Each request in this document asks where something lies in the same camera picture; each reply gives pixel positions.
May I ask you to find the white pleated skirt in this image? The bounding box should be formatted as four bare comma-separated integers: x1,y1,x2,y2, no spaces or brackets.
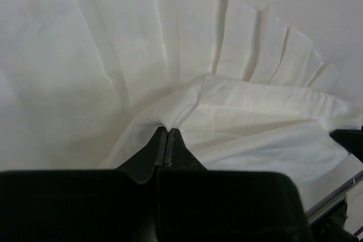
1,0,362,183

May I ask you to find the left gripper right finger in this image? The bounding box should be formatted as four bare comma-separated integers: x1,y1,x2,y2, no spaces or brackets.
155,129,314,241

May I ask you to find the aluminium front rail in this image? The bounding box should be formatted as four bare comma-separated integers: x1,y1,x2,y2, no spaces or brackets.
306,171,362,225

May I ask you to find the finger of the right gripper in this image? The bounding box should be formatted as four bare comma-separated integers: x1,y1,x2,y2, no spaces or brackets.
330,128,363,159

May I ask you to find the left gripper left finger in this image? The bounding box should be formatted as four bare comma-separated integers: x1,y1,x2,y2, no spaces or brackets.
1,127,167,241

